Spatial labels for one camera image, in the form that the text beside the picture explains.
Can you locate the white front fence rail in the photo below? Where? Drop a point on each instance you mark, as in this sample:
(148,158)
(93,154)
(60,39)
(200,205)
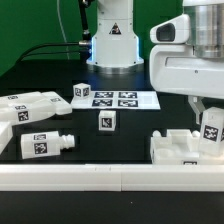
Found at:
(112,178)

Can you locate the small white tagged cube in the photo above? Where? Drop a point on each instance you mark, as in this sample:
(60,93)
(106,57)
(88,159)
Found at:
(107,120)

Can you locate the white long chair back part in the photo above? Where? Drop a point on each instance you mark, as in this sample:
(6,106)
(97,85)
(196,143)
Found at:
(61,106)

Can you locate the paper sheet with tags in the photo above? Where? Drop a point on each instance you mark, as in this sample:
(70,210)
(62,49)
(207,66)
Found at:
(141,100)

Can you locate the rear white tagged cube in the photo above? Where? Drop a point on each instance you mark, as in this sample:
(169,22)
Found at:
(81,90)

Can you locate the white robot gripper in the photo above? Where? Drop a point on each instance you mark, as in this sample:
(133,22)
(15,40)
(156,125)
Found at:
(188,59)

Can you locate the white left fence block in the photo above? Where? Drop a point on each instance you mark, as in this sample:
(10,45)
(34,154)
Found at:
(5,134)

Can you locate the white chair seat part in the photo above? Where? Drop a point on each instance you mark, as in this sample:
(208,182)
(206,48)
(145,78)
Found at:
(180,147)

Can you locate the white tagged bar part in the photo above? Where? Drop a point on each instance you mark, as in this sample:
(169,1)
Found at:
(23,113)

